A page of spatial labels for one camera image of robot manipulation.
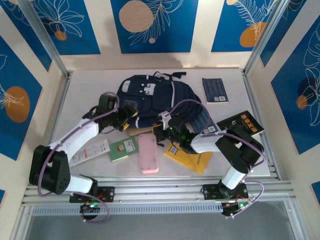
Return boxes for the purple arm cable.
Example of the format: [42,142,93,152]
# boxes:
[37,91,121,198]
[166,99,266,220]

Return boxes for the blue poster beige circle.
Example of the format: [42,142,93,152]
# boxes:
[110,0,199,54]

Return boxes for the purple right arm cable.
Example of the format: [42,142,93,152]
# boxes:
[166,99,266,220]

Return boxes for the aluminium frame rails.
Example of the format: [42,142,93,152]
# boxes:
[21,176,297,208]

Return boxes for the blue paperback book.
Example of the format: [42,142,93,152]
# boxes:
[201,77,230,105]
[186,107,221,137]

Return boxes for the pink pencil case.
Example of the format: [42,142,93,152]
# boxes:
[137,133,160,175]

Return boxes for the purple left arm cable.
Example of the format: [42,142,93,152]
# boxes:
[37,91,121,198]

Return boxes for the aluminium frame post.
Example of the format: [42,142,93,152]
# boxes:
[243,0,294,77]
[18,0,73,79]

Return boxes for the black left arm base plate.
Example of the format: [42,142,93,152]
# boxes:
[69,186,116,204]

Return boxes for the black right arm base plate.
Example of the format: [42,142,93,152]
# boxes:
[201,183,250,201]

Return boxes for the black controller board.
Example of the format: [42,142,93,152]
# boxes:
[221,199,253,218]
[79,199,101,214]

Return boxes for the beige wooden piece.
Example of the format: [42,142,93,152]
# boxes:
[127,126,155,137]

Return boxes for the purple cable loop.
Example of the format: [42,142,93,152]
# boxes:
[81,197,111,223]

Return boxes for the black book yellow title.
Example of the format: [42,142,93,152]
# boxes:
[216,110,265,138]

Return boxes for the navy blue backpack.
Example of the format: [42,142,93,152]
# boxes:
[116,71,203,131]

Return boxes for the grey slotted cable duct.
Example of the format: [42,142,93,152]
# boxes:
[31,201,225,217]

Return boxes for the aluminium side rail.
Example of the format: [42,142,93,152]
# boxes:
[34,71,74,187]
[241,69,280,180]

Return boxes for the green notebook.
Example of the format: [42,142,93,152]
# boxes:
[108,136,139,163]

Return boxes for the white printed leaflet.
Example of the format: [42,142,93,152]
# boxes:
[68,139,111,168]

